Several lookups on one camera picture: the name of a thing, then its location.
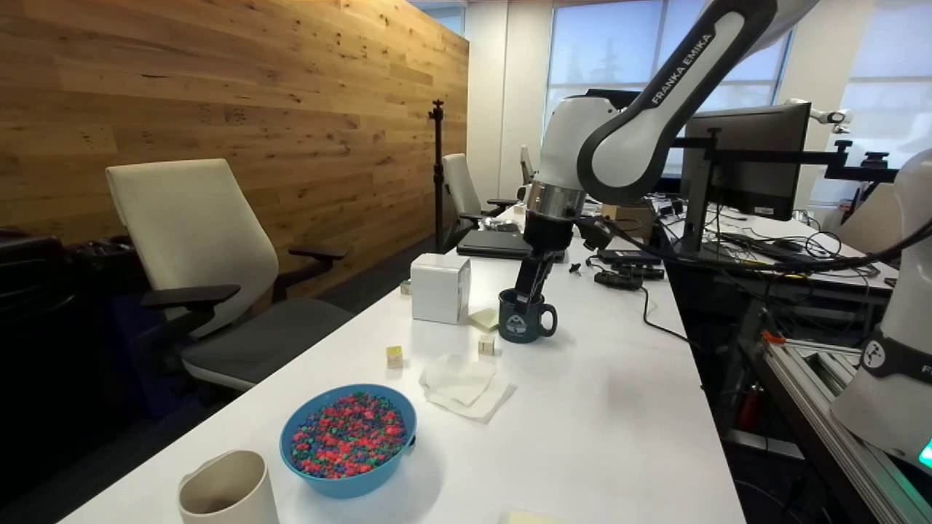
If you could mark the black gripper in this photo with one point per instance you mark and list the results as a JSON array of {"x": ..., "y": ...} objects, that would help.
[{"x": 549, "y": 243}]

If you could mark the wooden letter cube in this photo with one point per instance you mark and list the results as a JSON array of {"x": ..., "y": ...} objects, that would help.
[{"x": 486, "y": 343}]

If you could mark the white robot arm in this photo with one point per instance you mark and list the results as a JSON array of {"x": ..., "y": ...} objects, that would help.
[{"x": 617, "y": 155}]

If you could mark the dark blue mug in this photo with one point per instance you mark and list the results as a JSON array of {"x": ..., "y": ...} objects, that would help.
[{"x": 524, "y": 320}]

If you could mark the small wooden cube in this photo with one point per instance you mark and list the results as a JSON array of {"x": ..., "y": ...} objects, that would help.
[{"x": 394, "y": 355}]

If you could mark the white cup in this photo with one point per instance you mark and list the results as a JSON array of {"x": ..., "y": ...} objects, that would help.
[{"x": 227, "y": 489}]

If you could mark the white office chair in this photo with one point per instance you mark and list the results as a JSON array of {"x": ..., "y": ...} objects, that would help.
[
  {"x": 477, "y": 224},
  {"x": 215, "y": 273}
]

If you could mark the white tissue box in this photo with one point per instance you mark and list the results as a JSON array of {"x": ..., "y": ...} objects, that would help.
[{"x": 441, "y": 286}]

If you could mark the black tripod stand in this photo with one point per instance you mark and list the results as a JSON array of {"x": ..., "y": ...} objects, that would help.
[{"x": 438, "y": 113}]

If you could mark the white crumpled napkin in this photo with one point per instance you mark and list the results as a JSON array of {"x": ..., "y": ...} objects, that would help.
[{"x": 467, "y": 388}]

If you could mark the black computer monitor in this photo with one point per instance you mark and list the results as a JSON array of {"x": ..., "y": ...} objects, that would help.
[{"x": 758, "y": 180}]

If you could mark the blue bowl of candies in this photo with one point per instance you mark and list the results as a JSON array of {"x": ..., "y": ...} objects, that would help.
[{"x": 348, "y": 439}]

